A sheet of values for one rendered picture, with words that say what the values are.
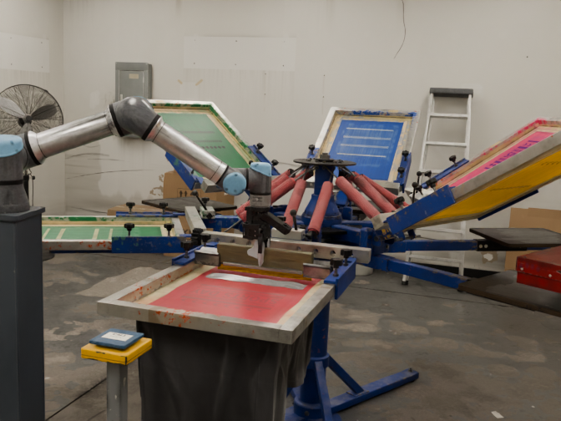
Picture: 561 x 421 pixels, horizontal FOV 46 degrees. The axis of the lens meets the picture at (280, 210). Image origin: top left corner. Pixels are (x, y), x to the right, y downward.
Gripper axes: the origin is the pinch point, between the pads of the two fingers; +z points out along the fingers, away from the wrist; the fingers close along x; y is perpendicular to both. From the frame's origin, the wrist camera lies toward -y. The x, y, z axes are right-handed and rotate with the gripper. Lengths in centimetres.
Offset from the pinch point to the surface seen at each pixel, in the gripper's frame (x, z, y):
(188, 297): 35.3, 5.0, 12.8
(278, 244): -21.7, -1.9, 1.8
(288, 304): 28.2, 5.4, -18.0
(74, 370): -90, 100, 144
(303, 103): -413, -55, 105
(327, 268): 3.4, -1.0, -24.2
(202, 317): 60, 2, -3
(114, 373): 79, 12, 12
